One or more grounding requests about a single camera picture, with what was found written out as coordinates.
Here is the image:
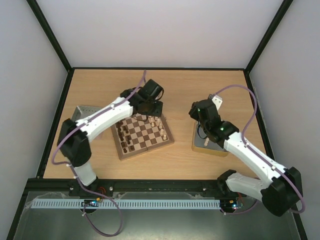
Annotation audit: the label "wooden chess board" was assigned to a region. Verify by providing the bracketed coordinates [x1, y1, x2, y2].
[110, 113, 175, 161]

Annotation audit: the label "dark chess pieces group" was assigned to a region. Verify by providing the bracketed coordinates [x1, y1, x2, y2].
[116, 120, 135, 154]

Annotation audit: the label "gold metal tin tray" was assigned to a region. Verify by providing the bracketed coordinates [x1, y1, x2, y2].
[191, 121, 228, 157]

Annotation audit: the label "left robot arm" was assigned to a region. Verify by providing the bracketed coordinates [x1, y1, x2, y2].
[51, 77, 164, 187]

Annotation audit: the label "light blue slotted cable duct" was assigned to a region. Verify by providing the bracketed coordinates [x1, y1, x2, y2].
[30, 198, 221, 210]

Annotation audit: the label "purple looped floor cable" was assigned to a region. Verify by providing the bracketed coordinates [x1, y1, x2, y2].
[83, 194, 123, 237]

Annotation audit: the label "white pieces on board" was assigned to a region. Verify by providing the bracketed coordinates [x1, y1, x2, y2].
[146, 116, 169, 143]

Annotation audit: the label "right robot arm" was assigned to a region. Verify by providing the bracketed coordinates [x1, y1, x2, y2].
[189, 99, 303, 217]

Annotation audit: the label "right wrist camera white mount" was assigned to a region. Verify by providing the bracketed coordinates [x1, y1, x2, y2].
[208, 94, 223, 111]

